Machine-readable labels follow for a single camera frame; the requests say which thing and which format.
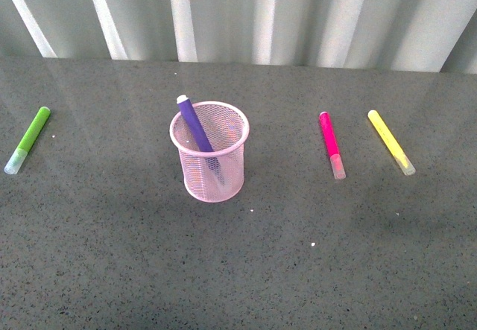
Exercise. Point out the purple marker pen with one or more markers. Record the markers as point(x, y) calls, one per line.
point(189, 115)

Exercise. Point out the green marker pen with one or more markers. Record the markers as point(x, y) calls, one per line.
point(26, 143)

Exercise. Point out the pink mesh pen cup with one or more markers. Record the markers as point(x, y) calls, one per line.
point(227, 129)

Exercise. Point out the white pleated curtain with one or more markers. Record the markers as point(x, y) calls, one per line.
point(405, 35)

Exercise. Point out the yellow marker pen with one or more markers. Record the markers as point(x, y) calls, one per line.
point(391, 143)

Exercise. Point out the pink marker pen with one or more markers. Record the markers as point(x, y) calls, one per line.
point(332, 146)

